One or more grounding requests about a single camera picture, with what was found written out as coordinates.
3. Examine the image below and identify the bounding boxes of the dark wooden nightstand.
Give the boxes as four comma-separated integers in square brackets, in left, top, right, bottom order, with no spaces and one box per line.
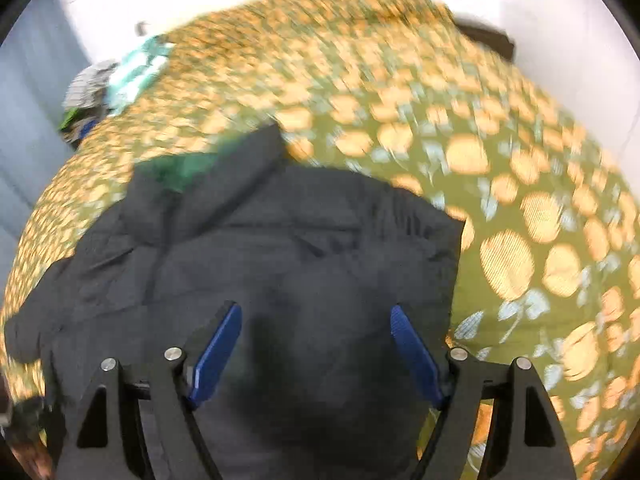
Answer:
[452,17,516,63]

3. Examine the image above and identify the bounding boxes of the grey checked cloth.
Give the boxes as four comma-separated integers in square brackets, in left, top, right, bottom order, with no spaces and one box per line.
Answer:
[64,60,120,111]

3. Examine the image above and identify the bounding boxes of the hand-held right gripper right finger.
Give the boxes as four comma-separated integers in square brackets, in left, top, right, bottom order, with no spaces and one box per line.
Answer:
[390,304,578,480]

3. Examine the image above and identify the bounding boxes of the blue-grey pleated curtain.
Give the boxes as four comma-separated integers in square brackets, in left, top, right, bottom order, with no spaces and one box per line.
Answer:
[0,0,86,241]

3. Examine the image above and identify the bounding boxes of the orange floral green bedspread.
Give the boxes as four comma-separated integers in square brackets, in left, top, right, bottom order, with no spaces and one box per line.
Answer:
[0,0,640,480]

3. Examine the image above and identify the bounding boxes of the green plaid cloth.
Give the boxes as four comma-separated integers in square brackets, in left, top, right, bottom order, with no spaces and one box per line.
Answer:
[107,35,176,116]

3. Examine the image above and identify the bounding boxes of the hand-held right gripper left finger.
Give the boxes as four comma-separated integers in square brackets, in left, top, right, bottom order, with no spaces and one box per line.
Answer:
[55,301,243,480]

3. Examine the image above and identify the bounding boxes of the black puffer jacket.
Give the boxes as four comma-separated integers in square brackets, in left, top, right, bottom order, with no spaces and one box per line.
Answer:
[5,125,466,480]

